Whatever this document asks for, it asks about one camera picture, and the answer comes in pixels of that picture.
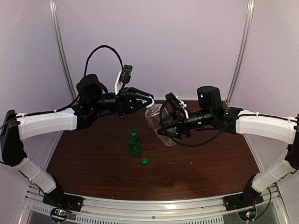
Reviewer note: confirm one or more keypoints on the green bottle cap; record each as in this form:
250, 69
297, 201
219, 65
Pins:
144, 161

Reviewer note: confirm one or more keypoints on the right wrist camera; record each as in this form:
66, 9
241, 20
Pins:
177, 104

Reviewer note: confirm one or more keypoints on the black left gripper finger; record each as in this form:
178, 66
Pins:
134, 93
138, 104

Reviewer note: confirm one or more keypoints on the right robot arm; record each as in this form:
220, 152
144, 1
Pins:
233, 120

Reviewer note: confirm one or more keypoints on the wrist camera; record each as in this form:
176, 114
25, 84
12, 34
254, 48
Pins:
123, 78
177, 104

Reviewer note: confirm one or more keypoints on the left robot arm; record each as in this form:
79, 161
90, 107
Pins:
94, 99

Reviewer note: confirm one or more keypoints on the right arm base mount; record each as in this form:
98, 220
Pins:
249, 197

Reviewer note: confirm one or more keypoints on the aluminium frame post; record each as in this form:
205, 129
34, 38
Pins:
60, 47
242, 50

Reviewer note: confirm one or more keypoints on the left aluminium frame post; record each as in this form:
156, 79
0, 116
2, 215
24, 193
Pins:
60, 47

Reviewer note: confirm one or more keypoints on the green plastic bottle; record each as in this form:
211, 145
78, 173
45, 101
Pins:
135, 143

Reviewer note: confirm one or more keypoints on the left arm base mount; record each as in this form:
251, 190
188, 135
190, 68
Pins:
60, 199

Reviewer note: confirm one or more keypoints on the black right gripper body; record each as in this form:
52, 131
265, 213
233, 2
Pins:
183, 123

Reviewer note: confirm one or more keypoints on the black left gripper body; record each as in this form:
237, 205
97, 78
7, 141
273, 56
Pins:
121, 103

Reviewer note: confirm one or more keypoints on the clear bottle white cap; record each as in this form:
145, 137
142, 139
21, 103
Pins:
152, 115

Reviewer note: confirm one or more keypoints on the aluminium front rail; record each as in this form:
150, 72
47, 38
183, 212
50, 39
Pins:
187, 211

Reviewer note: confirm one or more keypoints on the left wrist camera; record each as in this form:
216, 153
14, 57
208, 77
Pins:
123, 78

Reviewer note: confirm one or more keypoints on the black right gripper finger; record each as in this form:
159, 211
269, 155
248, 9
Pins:
170, 122
171, 133

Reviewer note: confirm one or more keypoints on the right aluminium frame post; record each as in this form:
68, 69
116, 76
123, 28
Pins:
242, 50

